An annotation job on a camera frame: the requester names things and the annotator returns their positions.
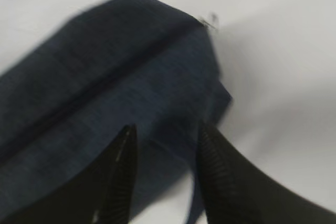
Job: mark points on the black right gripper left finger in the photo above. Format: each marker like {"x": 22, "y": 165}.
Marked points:
{"x": 101, "y": 193}

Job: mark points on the dark blue lunch bag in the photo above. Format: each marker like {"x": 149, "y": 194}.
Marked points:
{"x": 124, "y": 62}

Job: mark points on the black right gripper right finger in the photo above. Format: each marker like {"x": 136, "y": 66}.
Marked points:
{"x": 235, "y": 191}

